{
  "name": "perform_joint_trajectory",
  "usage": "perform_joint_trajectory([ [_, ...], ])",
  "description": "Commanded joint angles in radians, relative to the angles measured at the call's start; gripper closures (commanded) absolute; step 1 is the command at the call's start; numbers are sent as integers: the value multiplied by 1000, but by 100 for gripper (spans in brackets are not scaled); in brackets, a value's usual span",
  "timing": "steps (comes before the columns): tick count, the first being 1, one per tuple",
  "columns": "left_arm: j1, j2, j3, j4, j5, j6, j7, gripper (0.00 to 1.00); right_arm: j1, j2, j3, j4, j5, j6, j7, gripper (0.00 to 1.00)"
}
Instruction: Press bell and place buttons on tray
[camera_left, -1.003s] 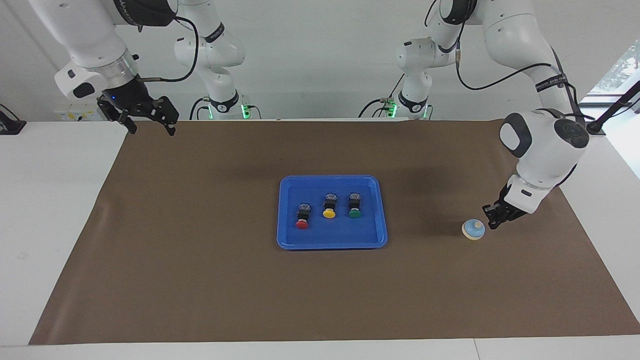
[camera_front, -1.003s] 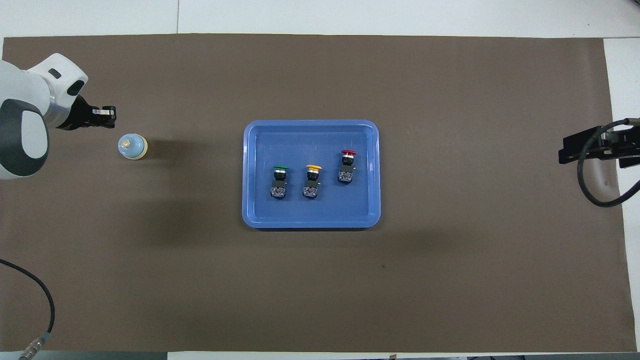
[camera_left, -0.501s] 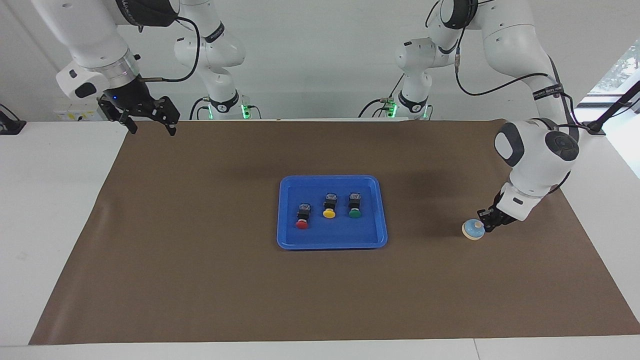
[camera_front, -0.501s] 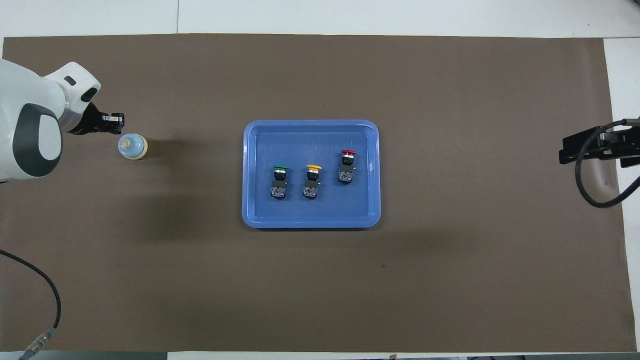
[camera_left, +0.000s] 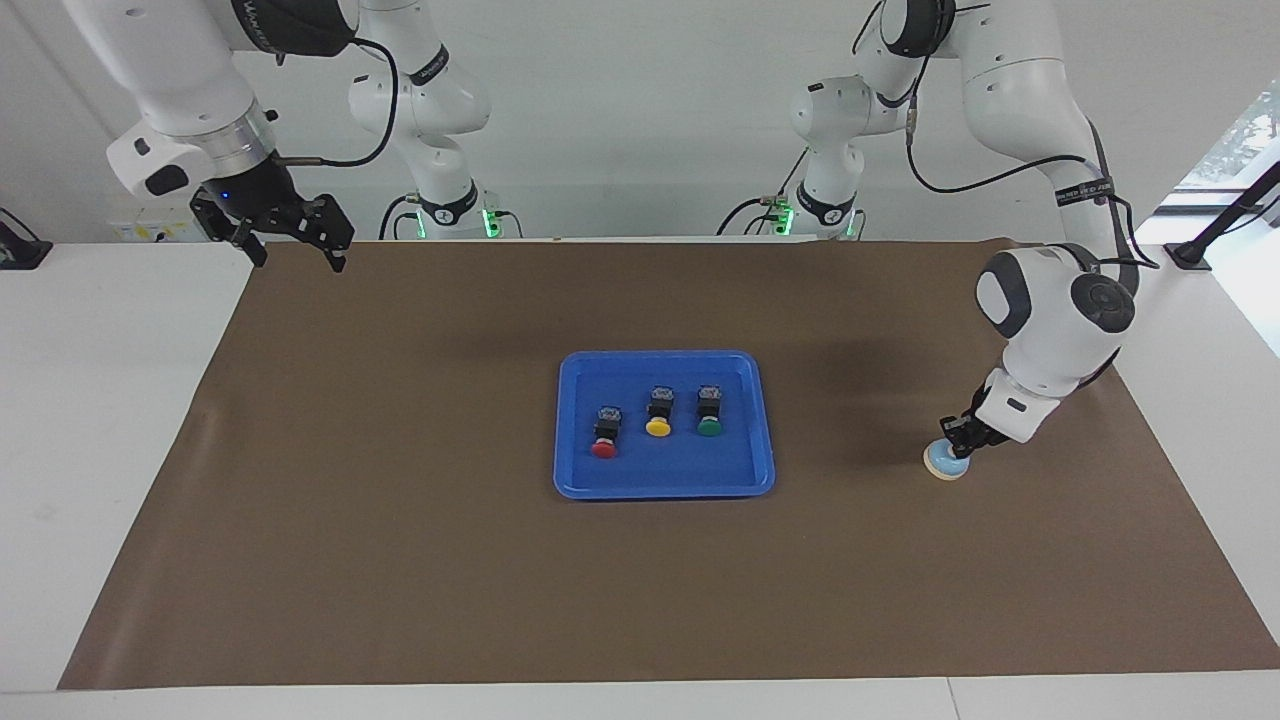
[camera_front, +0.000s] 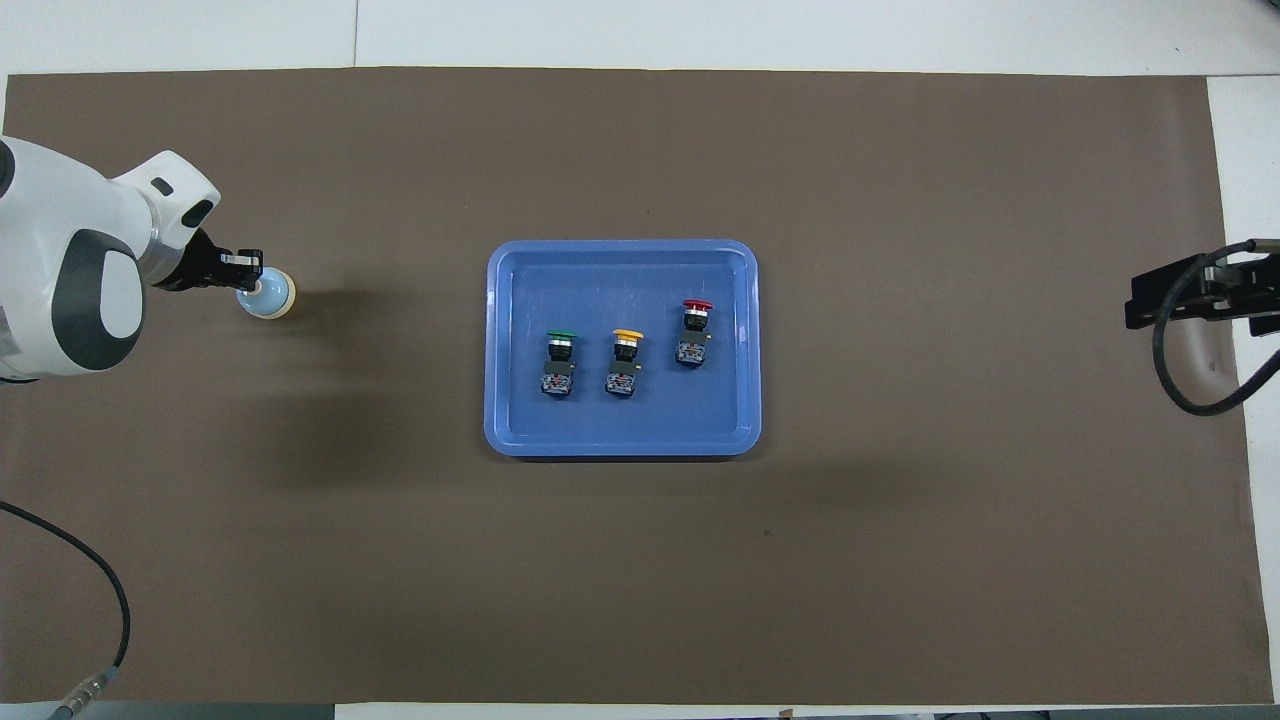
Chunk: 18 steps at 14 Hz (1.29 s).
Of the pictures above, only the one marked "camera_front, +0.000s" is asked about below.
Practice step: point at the blue plastic tray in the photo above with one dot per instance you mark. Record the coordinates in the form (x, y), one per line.
(520, 300)

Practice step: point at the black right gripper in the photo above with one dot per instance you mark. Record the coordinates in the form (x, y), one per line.
(1200, 290)

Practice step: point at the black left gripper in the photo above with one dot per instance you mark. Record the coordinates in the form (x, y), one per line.
(200, 268)

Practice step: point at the red push button switch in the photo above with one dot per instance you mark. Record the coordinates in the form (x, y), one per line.
(692, 335)

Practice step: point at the green push button switch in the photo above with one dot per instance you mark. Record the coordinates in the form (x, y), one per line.
(559, 365)

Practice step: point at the light blue desk bell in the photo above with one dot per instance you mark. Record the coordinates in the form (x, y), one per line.
(272, 300)

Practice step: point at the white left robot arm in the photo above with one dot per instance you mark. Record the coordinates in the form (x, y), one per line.
(60, 250)

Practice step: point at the brown table mat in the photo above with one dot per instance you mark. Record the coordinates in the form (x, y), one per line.
(400, 560)

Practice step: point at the yellow push button switch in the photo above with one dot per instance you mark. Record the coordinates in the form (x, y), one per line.
(624, 365)

